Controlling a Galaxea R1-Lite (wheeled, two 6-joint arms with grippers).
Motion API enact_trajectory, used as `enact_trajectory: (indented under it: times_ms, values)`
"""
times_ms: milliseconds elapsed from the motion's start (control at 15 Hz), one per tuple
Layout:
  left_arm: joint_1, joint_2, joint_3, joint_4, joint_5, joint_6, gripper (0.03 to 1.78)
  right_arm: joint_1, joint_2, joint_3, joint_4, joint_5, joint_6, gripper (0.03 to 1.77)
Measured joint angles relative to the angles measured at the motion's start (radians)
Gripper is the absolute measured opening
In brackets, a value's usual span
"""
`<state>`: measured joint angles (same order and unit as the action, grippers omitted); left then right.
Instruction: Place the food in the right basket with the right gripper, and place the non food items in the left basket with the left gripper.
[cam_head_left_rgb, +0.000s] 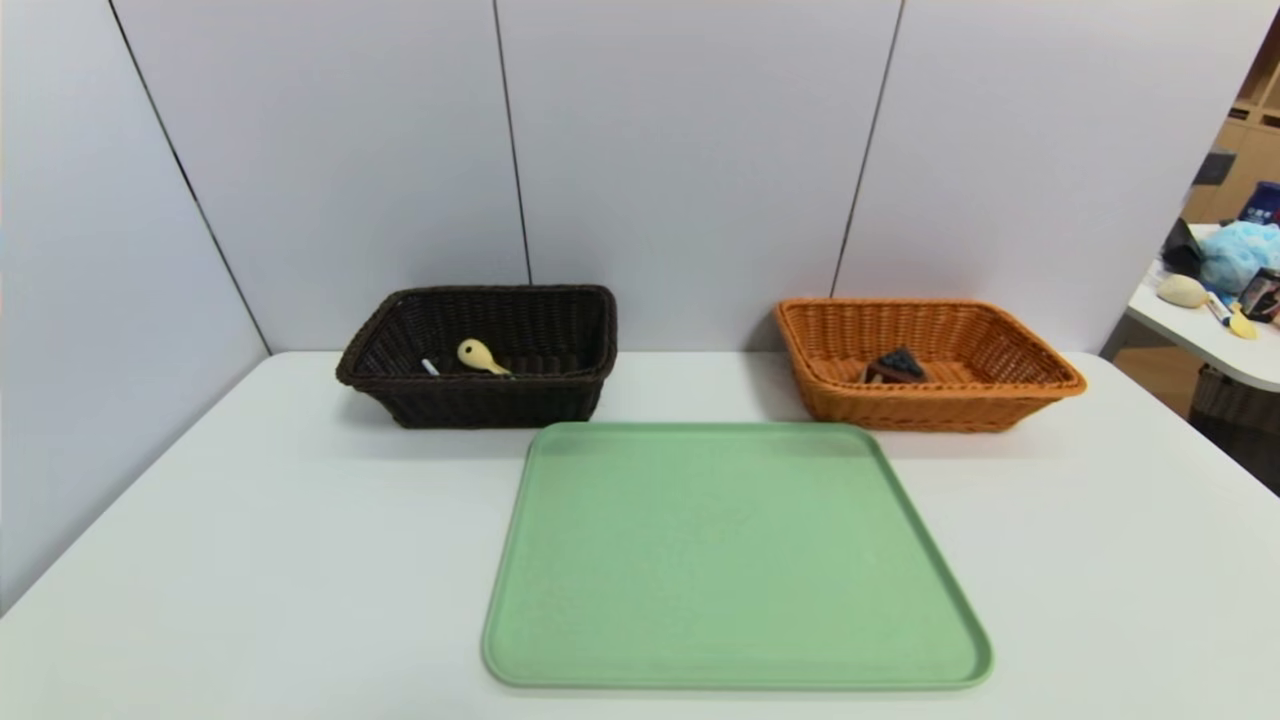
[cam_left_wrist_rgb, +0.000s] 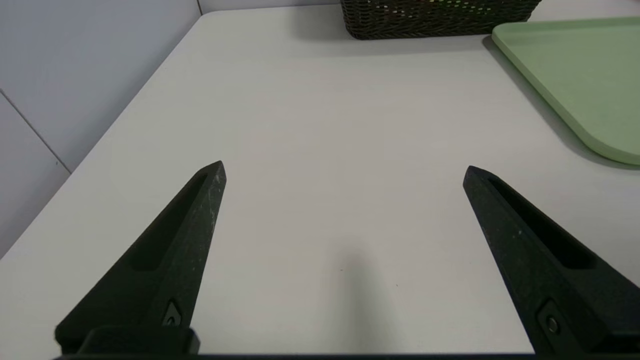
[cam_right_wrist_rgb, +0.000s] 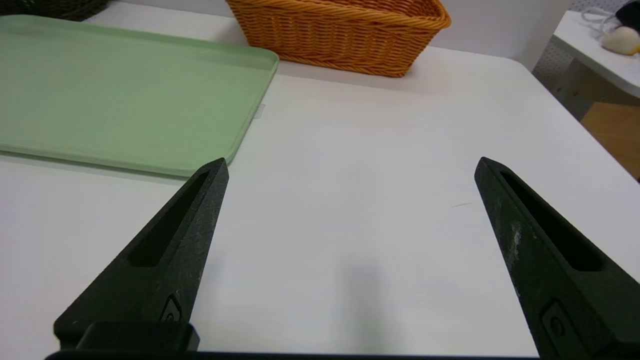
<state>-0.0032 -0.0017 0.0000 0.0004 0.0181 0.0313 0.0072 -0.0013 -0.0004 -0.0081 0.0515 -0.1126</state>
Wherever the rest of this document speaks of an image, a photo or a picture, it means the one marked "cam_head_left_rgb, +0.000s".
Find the dark brown wicker basket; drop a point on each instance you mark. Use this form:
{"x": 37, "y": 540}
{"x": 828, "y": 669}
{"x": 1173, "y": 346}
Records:
{"x": 480, "y": 400}

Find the dark blue container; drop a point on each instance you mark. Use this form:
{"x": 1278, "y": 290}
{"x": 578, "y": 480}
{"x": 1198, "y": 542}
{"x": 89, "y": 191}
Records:
{"x": 1264, "y": 203}

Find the beige oval stone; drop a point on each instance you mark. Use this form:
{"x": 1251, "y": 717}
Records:
{"x": 1183, "y": 291}

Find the light green plastic tray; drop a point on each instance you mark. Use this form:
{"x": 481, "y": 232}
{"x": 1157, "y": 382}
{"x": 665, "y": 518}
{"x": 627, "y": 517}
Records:
{"x": 720, "y": 560}

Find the dark printed can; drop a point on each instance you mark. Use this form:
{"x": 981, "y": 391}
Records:
{"x": 1264, "y": 296}

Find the black background object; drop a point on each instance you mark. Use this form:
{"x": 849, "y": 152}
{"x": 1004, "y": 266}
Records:
{"x": 1182, "y": 255}

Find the chocolate blueberry cake slice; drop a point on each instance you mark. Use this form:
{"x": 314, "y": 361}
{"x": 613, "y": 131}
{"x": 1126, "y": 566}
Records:
{"x": 897, "y": 366}

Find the orange wicker basket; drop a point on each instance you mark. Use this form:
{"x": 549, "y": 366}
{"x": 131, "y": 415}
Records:
{"x": 930, "y": 405}

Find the grey woven storage basket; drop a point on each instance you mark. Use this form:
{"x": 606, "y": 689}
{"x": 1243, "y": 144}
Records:
{"x": 1235, "y": 400}

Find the wooden shelf cabinet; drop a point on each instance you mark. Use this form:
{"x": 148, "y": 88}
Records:
{"x": 1255, "y": 150}

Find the small yellow spoon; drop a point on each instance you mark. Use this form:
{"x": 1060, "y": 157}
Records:
{"x": 1243, "y": 325}

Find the white blue tube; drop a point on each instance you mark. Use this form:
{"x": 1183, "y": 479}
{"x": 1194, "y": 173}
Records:
{"x": 1218, "y": 308}

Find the light blue fluffy cloth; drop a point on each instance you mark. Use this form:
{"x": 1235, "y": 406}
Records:
{"x": 1240, "y": 255}

